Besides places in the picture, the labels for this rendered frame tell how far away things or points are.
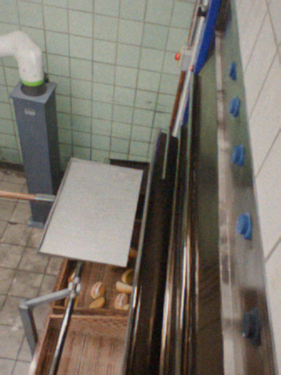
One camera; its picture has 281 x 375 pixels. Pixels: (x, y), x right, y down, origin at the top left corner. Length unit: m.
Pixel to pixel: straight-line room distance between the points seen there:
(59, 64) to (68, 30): 0.25
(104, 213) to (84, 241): 0.17
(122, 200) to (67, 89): 1.30
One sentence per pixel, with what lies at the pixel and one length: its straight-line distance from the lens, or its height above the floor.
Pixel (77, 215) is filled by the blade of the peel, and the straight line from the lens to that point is 1.70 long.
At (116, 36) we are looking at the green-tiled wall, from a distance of 2.57.
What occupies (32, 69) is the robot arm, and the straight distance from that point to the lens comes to 2.22.
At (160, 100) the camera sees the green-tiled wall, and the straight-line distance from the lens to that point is 2.77.
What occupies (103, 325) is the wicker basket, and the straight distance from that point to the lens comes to 1.95.
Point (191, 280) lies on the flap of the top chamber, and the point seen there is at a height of 1.73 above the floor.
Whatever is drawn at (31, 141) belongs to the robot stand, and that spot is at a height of 0.87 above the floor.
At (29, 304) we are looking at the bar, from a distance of 1.73.
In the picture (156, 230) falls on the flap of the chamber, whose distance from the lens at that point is 1.38.
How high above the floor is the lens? 2.52
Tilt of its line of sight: 48 degrees down
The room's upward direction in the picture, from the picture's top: 10 degrees clockwise
